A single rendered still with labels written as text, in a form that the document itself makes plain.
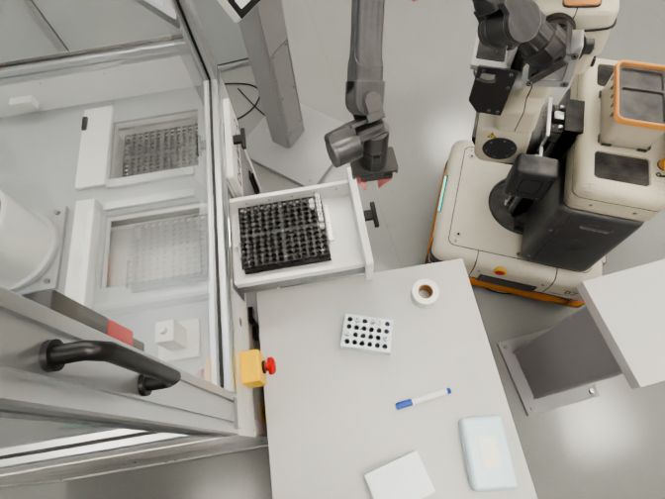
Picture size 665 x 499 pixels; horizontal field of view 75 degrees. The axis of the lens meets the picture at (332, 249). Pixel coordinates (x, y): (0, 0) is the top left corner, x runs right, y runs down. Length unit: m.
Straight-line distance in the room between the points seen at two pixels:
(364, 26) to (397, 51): 2.02
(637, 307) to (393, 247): 1.08
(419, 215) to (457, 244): 0.42
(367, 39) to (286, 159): 1.51
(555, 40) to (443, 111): 1.55
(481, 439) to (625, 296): 0.55
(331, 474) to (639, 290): 0.91
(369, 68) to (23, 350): 0.70
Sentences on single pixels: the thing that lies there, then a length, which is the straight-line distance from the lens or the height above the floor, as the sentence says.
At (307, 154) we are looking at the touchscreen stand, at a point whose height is 0.04.
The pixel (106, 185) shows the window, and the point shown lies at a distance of 0.60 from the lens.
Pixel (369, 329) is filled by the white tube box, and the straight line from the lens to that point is 1.12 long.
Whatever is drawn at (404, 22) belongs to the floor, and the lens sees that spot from 3.10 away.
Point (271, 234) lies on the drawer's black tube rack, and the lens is 1.12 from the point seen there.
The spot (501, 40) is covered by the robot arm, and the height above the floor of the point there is 1.24.
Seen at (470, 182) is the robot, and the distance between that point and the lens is 1.97.
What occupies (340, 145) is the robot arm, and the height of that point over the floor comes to 1.20.
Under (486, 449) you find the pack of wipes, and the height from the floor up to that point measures 0.81.
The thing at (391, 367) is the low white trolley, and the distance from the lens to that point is 1.13.
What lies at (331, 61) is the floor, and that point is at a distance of 2.84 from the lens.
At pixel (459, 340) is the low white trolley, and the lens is 1.17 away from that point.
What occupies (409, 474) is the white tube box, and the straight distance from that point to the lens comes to 1.06.
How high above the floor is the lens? 1.87
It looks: 65 degrees down
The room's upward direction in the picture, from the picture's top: 8 degrees counter-clockwise
